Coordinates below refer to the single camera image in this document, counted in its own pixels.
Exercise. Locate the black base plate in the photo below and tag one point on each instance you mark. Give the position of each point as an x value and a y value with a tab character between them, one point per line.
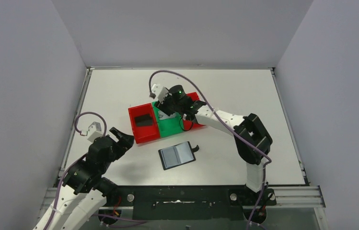
186	202

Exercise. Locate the green bin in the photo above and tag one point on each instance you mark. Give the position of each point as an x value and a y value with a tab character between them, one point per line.
168	127

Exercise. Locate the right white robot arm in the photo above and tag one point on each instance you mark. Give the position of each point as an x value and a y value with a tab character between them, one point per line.
250	135

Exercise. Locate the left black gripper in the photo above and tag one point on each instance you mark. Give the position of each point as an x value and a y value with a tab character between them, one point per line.
113	144

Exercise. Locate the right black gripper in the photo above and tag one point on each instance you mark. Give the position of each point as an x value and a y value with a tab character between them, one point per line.
166	107

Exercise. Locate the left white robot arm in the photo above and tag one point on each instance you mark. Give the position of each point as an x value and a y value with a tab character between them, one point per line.
83	189

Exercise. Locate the black card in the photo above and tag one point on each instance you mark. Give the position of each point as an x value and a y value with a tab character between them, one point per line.
143	120

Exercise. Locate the black leather card holder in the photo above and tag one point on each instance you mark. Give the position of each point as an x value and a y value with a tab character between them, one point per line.
177	155

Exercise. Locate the aluminium frame rail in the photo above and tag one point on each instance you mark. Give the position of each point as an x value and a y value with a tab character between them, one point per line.
286	196

